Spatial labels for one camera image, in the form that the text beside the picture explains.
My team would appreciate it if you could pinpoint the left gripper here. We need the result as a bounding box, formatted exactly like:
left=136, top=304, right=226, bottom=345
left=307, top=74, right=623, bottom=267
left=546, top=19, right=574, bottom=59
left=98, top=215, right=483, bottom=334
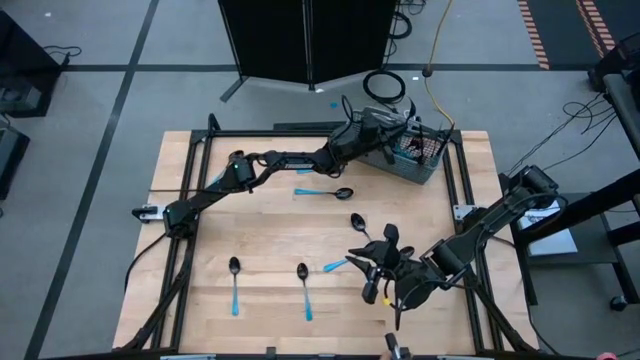
left=331, top=111, right=402, bottom=166

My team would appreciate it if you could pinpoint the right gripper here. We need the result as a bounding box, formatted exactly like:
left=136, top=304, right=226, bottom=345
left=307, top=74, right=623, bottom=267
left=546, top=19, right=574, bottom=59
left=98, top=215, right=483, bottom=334
left=344, top=243, right=437, bottom=310

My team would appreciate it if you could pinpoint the grey plastic cutlery basket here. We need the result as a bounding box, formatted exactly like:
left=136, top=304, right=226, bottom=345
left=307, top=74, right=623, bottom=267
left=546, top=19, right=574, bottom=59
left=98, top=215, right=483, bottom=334
left=355, top=106, right=450, bottom=186

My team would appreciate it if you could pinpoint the small black device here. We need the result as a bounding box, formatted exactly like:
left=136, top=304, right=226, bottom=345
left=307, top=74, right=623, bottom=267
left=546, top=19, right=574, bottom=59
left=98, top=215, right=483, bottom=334
left=383, top=332, right=412, bottom=360

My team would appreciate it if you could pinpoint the black folding partition screen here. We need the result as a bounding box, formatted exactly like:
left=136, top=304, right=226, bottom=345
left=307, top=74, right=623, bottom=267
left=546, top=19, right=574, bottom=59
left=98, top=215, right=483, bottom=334
left=218, top=0, right=400, bottom=104

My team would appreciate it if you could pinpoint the white paper sheet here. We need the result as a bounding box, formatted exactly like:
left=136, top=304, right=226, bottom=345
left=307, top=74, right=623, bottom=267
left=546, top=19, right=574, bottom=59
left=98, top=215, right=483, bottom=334
left=517, top=207, right=580, bottom=257

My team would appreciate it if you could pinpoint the black orange-striped floor mat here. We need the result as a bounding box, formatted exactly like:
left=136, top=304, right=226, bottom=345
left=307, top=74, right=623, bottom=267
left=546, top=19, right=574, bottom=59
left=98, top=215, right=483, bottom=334
left=517, top=0, right=640, bottom=71

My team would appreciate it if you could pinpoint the black equipment cart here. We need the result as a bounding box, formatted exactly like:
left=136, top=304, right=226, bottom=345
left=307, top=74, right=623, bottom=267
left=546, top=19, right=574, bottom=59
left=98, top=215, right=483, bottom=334
left=502, top=169, right=640, bottom=314

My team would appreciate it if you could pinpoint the grey equipment case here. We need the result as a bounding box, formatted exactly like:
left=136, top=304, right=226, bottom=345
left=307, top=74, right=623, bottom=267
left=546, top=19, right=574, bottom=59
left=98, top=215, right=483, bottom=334
left=0, top=124, right=31, bottom=201

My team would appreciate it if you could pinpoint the black cabinet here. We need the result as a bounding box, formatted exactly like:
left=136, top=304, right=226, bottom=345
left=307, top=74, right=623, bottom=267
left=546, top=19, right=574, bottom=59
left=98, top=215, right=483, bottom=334
left=0, top=9, right=64, bottom=119

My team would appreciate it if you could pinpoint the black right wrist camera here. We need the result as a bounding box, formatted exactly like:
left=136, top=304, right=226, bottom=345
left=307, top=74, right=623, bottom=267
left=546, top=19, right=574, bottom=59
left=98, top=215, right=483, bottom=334
left=361, top=279, right=380, bottom=305

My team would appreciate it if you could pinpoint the black coiled cable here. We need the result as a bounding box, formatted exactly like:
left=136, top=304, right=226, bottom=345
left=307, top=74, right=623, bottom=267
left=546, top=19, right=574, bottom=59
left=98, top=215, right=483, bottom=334
left=362, top=68, right=408, bottom=106

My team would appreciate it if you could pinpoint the silver mounting bracket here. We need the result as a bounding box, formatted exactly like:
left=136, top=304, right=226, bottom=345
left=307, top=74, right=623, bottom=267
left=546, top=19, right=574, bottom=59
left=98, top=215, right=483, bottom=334
left=131, top=203, right=167, bottom=223
left=452, top=203, right=476, bottom=224

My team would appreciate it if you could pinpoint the black aluminium table frame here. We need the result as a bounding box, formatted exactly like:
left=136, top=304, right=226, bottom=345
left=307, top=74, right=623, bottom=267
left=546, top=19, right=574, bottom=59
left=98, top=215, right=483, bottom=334
left=119, top=113, right=539, bottom=360

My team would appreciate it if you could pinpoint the yellow power cable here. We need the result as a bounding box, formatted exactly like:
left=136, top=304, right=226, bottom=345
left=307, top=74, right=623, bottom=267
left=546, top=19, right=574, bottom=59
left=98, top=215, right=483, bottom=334
left=423, top=0, right=457, bottom=130

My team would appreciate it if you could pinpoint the black cable loop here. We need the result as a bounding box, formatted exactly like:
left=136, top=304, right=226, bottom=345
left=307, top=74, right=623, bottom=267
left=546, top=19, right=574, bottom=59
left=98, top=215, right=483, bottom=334
left=387, top=0, right=415, bottom=41

